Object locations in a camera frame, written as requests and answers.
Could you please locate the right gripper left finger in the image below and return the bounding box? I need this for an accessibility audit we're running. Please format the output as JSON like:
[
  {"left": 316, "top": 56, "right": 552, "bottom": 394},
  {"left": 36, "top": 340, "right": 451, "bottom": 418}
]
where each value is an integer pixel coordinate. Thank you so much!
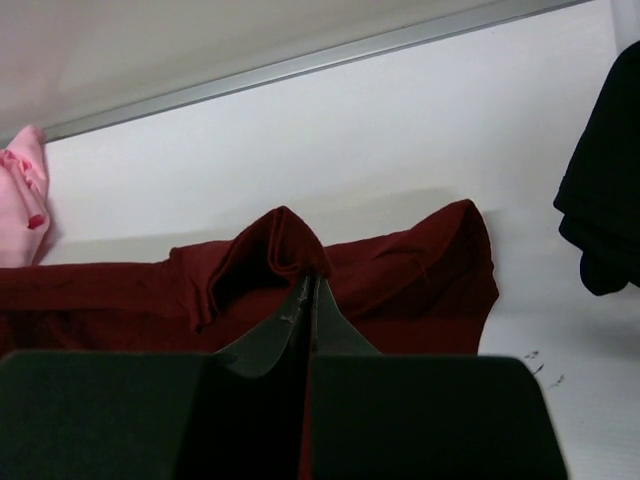
[{"left": 1, "top": 279, "right": 313, "bottom": 479}]

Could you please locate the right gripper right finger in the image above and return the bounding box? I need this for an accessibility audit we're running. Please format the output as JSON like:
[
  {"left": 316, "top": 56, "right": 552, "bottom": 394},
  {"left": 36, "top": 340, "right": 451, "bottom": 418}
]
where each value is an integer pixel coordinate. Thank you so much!
[{"left": 297, "top": 277, "right": 568, "bottom": 479}]

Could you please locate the dark red t shirt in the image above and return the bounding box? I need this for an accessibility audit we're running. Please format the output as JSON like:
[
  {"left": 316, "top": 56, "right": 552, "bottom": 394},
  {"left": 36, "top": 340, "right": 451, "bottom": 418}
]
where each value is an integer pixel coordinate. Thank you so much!
[{"left": 1, "top": 200, "right": 498, "bottom": 354}]

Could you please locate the pink folded t shirt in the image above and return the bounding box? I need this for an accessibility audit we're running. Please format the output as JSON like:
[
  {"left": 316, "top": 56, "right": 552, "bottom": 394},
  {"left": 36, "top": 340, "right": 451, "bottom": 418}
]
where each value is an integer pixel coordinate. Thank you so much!
[{"left": 0, "top": 125, "right": 51, "bottom": 268}]

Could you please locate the black t shirt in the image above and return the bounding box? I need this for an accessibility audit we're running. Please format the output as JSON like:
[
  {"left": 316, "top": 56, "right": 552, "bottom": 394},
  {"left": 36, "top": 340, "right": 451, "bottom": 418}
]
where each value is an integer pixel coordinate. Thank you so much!
[{"left": 553, "top": 42, "right": 639, "bottom": 296}]

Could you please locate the aluminium table edge rail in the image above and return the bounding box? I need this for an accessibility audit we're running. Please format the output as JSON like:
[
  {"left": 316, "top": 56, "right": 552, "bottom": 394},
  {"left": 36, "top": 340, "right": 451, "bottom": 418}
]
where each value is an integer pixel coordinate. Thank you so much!
[{"left": 45, "top": 0, "right": 577, "bottom": 141}]

